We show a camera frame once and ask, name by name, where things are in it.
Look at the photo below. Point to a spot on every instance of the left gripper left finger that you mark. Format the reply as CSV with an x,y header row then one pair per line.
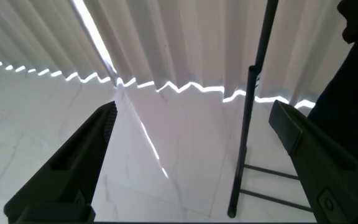
x,y
64,174

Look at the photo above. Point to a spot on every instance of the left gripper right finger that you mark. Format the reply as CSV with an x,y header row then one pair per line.
x,y
331,174

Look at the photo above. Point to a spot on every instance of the black garment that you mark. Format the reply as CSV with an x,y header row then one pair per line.
x,y
353,99

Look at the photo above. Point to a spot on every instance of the black clothes rack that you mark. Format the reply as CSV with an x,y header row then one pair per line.
x,y
249,109

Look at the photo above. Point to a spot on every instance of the white curtain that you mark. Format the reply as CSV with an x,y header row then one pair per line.
x,y
182,40

